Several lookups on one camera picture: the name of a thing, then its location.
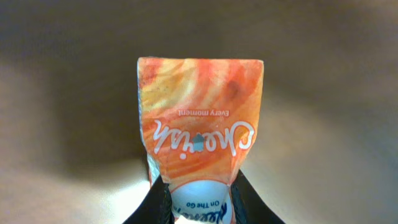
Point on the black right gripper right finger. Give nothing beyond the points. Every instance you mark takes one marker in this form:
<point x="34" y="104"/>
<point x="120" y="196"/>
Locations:
<point x="249" y="208"/>

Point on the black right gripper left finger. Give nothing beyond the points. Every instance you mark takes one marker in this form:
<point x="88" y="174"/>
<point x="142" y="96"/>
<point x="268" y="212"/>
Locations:
<point x="156" y="208"/>

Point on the small orange box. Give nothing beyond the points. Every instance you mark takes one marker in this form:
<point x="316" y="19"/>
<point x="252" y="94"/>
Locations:
<point x="198" y="120"/>

